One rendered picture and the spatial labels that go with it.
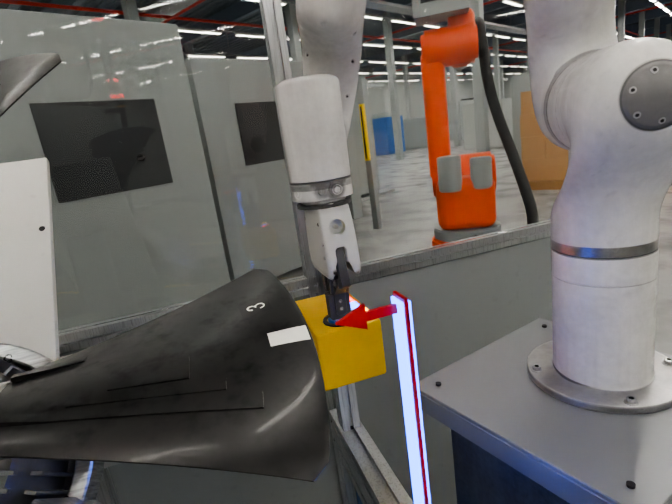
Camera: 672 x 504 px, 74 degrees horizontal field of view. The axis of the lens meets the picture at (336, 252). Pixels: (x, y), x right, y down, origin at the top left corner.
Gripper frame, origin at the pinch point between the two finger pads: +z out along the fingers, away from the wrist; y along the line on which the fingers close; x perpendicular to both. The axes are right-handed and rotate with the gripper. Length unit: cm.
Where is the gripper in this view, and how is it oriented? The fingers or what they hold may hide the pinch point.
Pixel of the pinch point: (338, 304)
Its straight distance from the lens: 66.2
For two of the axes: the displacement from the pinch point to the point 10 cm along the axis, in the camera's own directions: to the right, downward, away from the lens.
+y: -3.1, -2.0, 9.3
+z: 1.3, 9.6, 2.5
